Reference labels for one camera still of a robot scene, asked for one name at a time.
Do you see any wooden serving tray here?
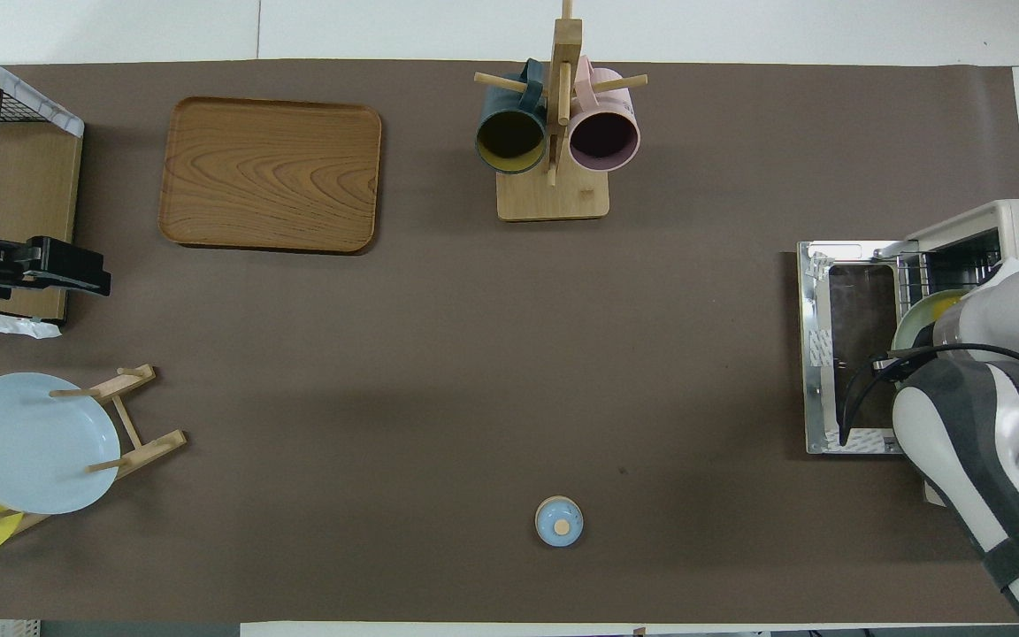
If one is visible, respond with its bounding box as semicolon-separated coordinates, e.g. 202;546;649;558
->
157;96;383;256

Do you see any light blue plate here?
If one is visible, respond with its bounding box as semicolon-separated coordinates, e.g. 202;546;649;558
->
0;372;121;516

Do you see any pink mug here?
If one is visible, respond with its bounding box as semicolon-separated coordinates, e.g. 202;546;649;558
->
568;55;642;173

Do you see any white checked cloth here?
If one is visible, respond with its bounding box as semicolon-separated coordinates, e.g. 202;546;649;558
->
0;34;85;139

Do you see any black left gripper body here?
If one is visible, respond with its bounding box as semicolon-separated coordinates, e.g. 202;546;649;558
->
0;235;52;298

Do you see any small blue lidded jar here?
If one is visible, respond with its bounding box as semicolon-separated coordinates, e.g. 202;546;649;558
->
534;495;584;548

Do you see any dark blue mug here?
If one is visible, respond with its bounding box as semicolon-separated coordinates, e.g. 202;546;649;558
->
475;58;548;175

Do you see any brown table mat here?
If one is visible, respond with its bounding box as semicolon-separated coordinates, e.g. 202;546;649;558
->
0;60;1019;625

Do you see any yellow corn cob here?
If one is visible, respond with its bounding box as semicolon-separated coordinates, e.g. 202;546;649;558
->
928;295;972;325

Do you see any wire and wood shelf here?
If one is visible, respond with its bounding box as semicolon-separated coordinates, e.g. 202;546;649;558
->
0;35;86;342

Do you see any wooden plate rack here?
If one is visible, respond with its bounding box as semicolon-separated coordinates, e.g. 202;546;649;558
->
0;363;188;536

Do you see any wooden mug tree stand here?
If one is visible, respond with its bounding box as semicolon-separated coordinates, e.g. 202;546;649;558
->
474;0;649;222

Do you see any light green plate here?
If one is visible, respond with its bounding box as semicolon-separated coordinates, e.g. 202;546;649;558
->
892;290;976;354

